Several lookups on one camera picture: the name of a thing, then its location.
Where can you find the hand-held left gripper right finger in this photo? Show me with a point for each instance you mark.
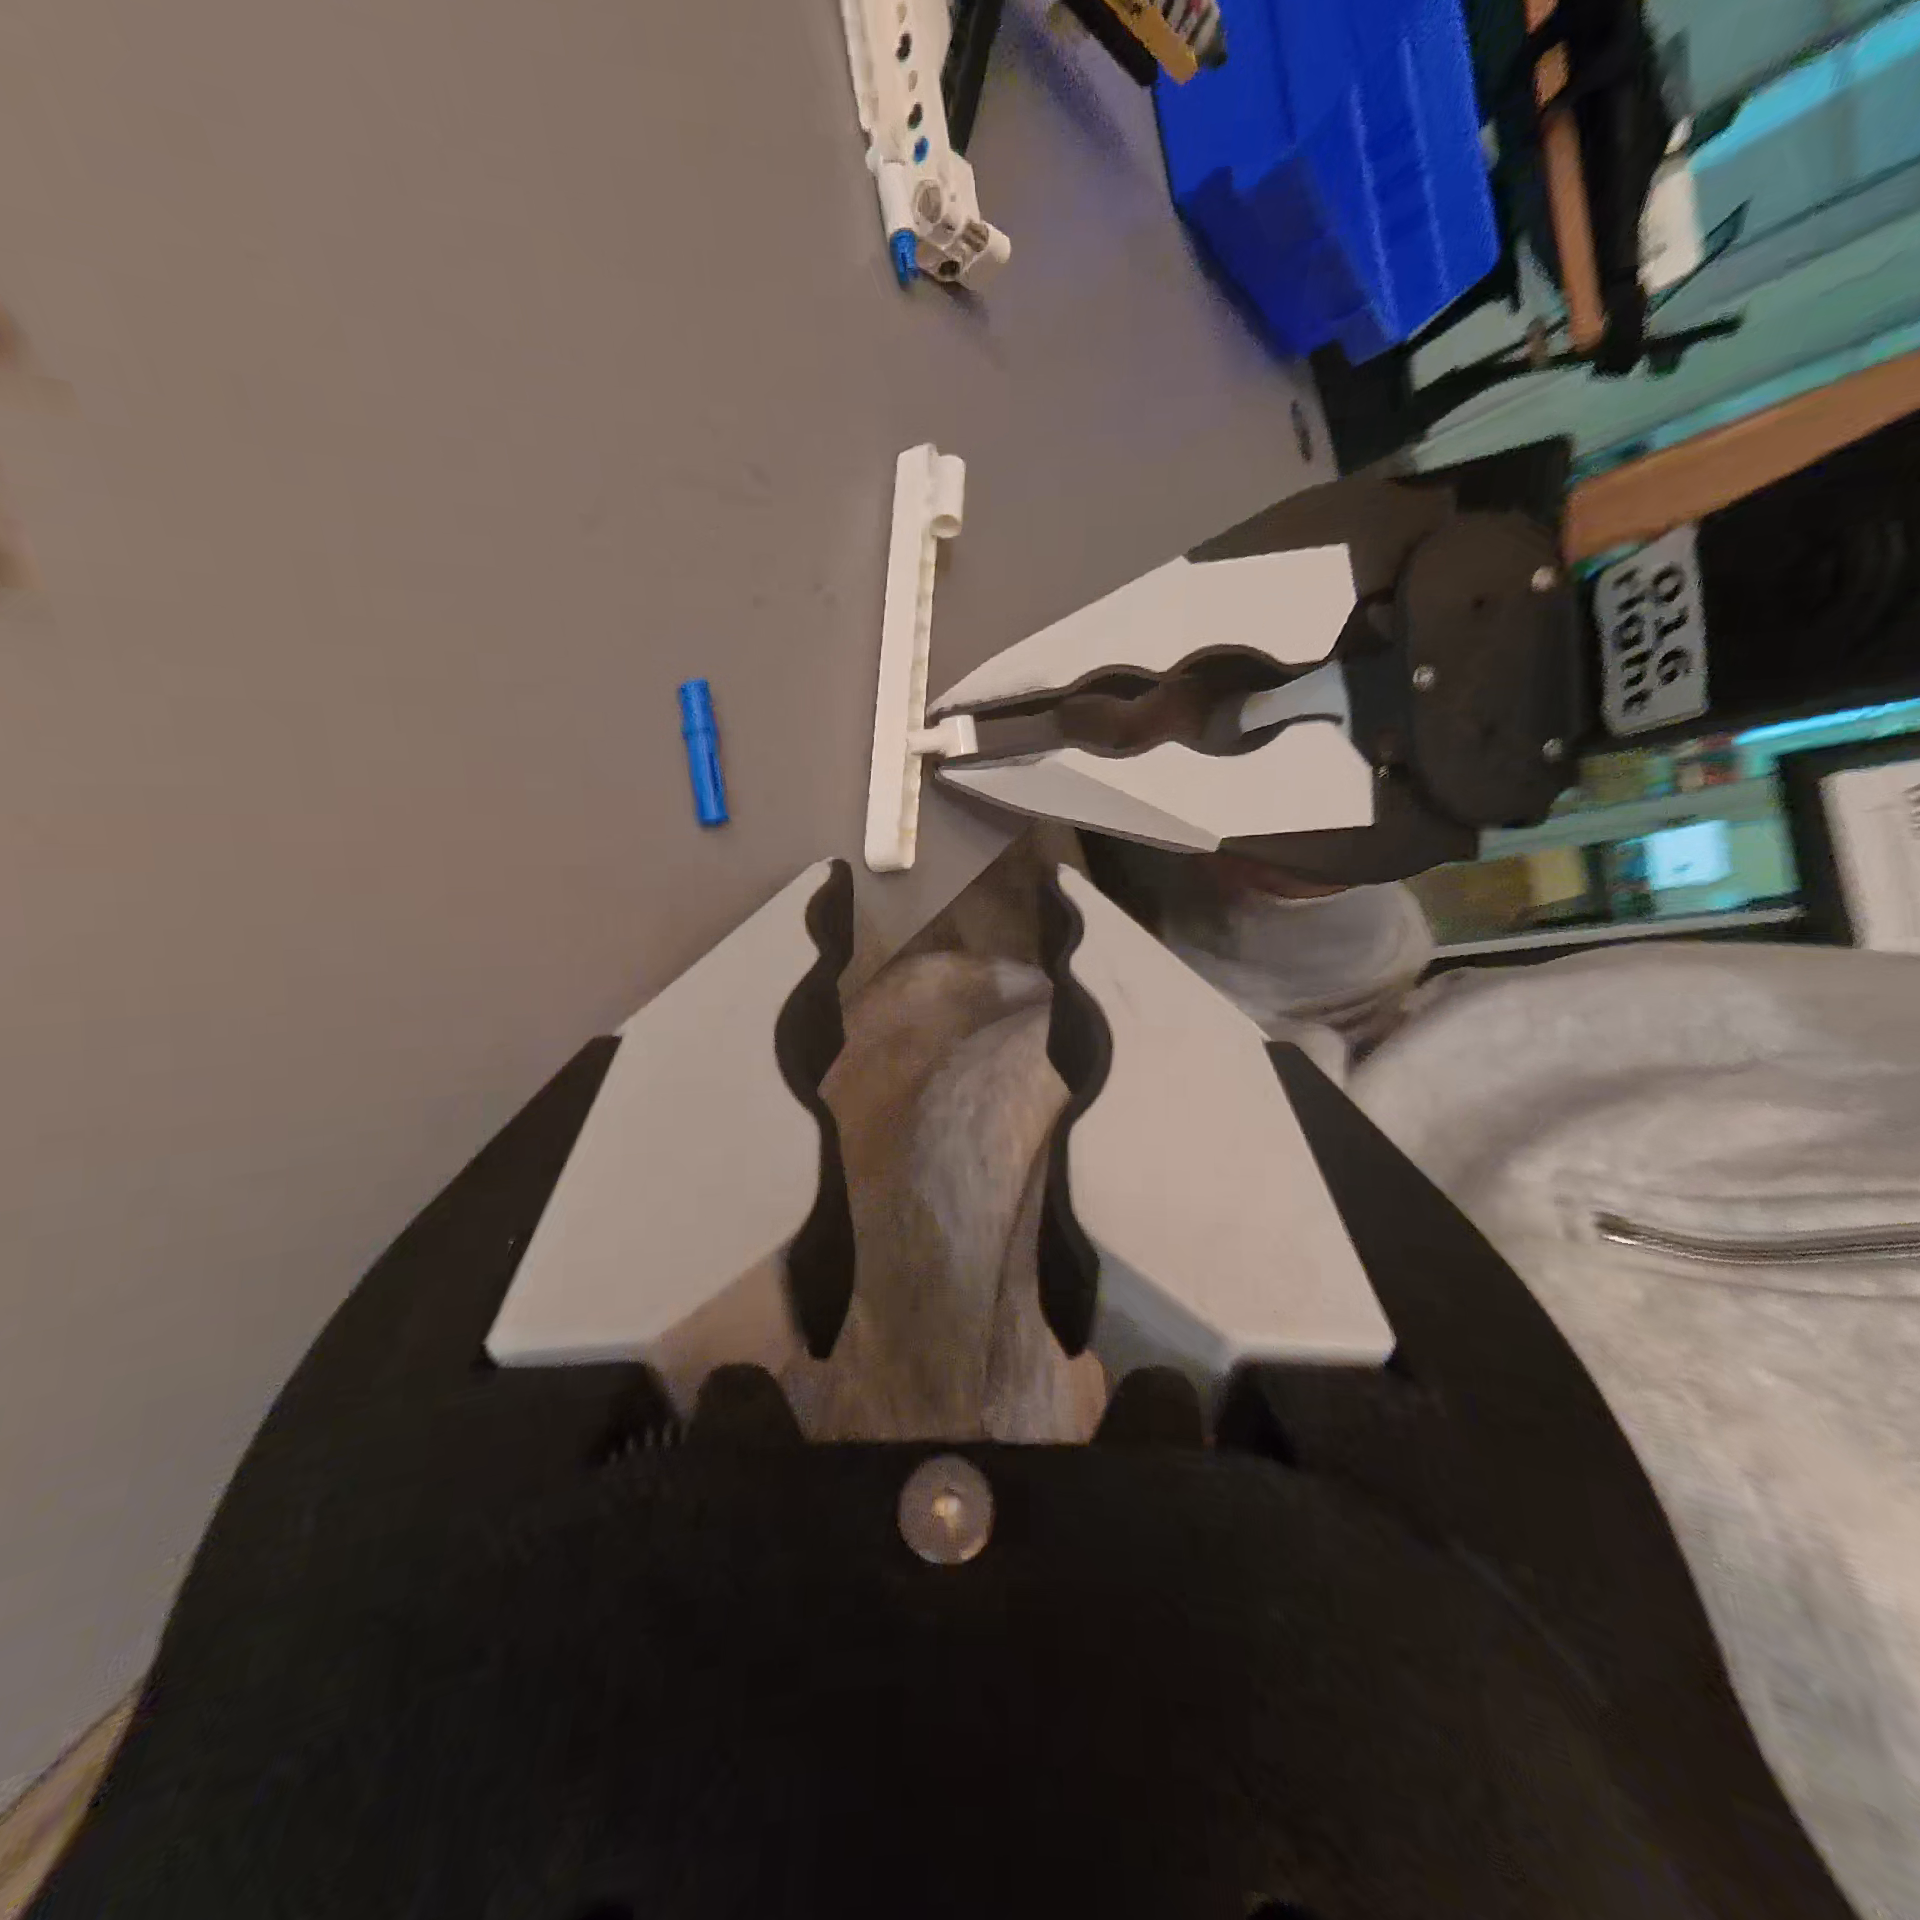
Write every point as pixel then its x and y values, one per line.
pixel 1230 1200

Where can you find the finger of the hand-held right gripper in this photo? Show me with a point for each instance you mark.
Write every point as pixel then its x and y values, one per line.
pixel 1201 802
pixel 1201 609

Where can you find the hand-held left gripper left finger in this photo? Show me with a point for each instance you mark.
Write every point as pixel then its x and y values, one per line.
pixel 661 1184

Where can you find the long white lego beam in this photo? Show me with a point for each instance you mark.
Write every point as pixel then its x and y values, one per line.
pixel 905 628

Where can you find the person's right forearm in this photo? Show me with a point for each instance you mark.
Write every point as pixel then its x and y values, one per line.
pixel 1335 945

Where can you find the small blue lego pin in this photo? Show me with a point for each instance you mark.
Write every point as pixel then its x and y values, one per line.
pixel 703 749

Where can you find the white lego assembly blue pins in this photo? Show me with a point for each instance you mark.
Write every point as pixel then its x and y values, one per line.
pixel 915 165

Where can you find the wooden shelf board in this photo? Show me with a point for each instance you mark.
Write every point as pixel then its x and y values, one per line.
pixel 1741 451

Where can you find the grey zip hoodie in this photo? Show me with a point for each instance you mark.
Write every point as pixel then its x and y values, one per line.
pixel 1650 1140

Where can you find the blue plastic bin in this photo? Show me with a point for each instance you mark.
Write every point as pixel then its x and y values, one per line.
pixel 1335 165

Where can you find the yellow black tool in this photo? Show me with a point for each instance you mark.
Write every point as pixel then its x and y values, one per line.
pixel 1161 29

